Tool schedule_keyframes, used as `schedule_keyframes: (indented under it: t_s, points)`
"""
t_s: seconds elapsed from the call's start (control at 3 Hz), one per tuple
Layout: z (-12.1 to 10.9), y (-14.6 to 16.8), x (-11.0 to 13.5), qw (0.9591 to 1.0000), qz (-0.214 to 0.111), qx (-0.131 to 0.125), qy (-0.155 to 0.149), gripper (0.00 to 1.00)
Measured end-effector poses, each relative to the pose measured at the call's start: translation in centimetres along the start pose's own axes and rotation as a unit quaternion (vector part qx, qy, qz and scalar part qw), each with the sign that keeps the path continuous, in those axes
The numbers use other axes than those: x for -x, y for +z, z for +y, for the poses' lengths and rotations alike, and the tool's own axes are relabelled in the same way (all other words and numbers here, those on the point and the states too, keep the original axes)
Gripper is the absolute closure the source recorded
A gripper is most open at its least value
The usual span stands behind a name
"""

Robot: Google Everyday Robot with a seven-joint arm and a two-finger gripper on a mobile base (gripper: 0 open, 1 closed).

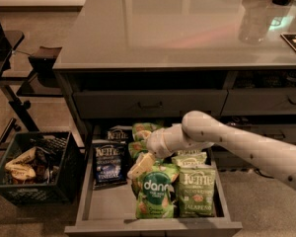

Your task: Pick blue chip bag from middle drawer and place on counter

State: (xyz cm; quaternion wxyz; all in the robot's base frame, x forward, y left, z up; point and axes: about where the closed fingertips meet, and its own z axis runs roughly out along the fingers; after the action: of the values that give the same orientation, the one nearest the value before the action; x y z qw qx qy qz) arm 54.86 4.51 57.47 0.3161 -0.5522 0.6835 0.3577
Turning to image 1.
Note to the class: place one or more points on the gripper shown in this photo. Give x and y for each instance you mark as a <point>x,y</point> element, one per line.
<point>157,143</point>

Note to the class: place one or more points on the blue kettle chip bag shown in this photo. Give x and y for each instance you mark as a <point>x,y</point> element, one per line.
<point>109,164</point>
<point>119,133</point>

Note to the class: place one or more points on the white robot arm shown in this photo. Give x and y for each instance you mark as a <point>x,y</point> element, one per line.
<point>198,129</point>

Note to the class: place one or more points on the middle green Dang chip bag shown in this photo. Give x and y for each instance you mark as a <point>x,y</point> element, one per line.
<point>136,147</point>

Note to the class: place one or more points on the green dang chip bag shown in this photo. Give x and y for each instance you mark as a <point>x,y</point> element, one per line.
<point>153,192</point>
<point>136,147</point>
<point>142,130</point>

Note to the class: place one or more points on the rear green Dang chip bag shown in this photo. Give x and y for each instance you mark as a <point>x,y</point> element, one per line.
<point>142,130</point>

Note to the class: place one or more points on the front green Dang chip bag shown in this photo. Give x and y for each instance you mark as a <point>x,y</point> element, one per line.
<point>153,192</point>

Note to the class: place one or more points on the front green Kettle jalapeno bag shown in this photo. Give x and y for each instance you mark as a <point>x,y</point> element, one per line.
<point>195,191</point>

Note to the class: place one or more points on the open grey middle drawer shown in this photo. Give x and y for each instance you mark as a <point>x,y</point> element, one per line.
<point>111,213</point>

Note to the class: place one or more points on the grey top left drawer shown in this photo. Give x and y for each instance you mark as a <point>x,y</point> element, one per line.
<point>147,103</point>

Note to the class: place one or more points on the grey bottom right drawer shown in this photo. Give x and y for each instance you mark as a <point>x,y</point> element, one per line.
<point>226,160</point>

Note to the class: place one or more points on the tan snack bag in crate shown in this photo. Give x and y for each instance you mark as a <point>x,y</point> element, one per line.
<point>20,169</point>

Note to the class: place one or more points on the grey top right drawer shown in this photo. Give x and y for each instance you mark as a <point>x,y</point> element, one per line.
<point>260,102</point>

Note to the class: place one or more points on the dark plastic crate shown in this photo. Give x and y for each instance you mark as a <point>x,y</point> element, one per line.
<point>57,166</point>

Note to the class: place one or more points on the black side table stand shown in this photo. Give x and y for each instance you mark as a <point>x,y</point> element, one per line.
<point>33,85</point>

